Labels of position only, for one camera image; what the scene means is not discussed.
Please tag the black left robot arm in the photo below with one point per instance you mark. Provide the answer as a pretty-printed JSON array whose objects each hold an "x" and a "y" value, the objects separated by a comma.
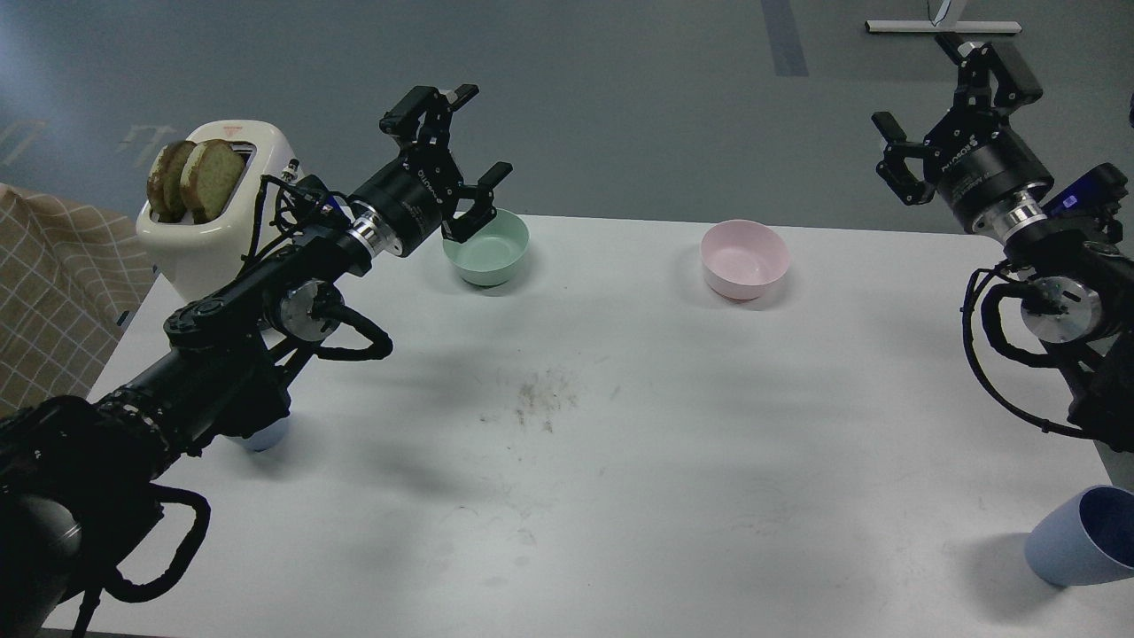
[{"x": 83, "y": 513}]

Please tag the mint green bowl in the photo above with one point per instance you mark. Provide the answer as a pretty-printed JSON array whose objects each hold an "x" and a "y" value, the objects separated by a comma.
[{"x": 494, "y": 255}]

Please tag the left toast slice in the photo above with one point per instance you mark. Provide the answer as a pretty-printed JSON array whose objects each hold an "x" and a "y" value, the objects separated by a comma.
[{"x": 163, "y": 187}]

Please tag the right toast slice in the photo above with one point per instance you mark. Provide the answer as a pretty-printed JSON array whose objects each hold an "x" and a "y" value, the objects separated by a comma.
[{"x": 211, "y": 173}]

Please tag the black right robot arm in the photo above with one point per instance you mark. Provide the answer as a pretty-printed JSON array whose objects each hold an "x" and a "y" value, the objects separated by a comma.
[{"x": 1062, "y": 297}]

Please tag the cream white toaster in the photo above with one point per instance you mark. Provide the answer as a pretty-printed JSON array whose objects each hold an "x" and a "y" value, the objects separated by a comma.
[{"x": 200, "y": 258}]

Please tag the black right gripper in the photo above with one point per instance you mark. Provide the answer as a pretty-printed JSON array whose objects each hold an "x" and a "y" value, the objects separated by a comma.
[{"x": 972, "y": 159}]

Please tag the pink bowl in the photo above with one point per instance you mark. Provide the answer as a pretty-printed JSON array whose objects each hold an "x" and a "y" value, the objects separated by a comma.
[{"x": 743, "y": 260}]

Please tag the beige checkered cloth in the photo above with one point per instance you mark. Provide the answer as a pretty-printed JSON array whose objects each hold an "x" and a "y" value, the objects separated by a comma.
[{"x": 71, "y": 277}]

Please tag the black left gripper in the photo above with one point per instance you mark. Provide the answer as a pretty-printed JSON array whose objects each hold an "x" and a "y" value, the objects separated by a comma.
[{"x": 421, "y": 189}]

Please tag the white desk leg base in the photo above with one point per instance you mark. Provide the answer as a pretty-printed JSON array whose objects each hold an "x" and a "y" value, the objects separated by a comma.
[{"x": 947, "y": 17}]

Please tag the blue cup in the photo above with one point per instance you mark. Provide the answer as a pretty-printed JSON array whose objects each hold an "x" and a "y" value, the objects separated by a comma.
[
  {"x": 1086, "y": 541},
  {"x": 264, "y": 439}
]

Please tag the toast slice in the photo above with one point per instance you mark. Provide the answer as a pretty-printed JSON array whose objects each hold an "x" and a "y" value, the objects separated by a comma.
[
  {"x": 211, "y": 173},
  {"x": 163, "y": 187}
]

